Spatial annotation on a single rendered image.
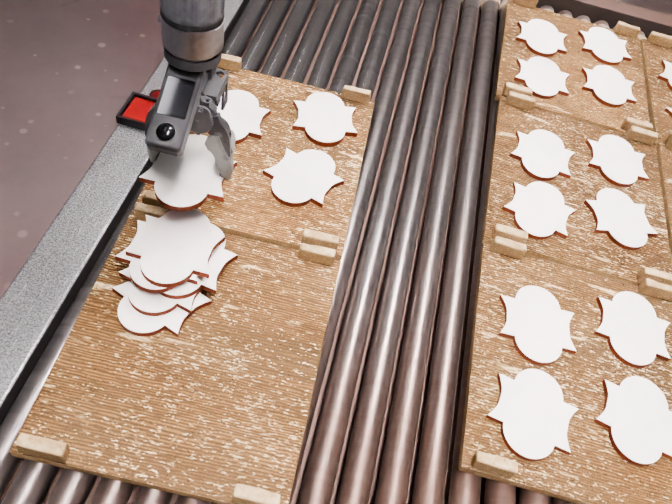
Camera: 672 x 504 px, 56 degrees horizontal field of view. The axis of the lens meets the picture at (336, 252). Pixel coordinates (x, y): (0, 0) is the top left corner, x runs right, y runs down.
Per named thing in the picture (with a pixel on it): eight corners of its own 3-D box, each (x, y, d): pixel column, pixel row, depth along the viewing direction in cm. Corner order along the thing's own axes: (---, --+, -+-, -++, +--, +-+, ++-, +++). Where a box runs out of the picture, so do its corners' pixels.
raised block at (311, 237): (299, 245, 105) (301, 234, 103) (302, 236, 106) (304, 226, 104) (335, 253, 105) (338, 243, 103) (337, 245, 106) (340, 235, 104)
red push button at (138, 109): (122, 121, 118) (121, 115, 117) (135, 101, 122) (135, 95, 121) (153, 130, 118) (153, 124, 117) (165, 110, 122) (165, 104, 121)
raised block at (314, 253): (296, 259, 103) (298, 248, 101) (299, 250, 104) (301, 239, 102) (332, 267, 103) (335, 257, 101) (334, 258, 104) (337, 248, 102)
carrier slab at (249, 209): (134, 211, 105) (133, 205, 104) (207, 66, 131) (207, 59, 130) (340, 261, 106) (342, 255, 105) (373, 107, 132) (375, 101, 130)
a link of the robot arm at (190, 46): (214, 39, 75) (146, 22, 74) (213, 72, 78) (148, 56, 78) (231, 7, 79) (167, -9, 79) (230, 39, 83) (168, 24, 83)
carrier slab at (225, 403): (11, 456, 79) (8, 451, 78) (132, 215, 105) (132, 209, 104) (285, 519, 80) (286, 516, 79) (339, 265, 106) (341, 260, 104)
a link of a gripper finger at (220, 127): (242, 149, 91) (216, 98, 85) (239, 156, 90) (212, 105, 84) (212, 153, 92) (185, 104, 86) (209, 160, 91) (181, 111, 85)
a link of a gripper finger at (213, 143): (253, 156, 97) (229, 107, 91) (243, 183, 94) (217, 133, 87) (235, 158, 98) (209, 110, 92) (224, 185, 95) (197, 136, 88)
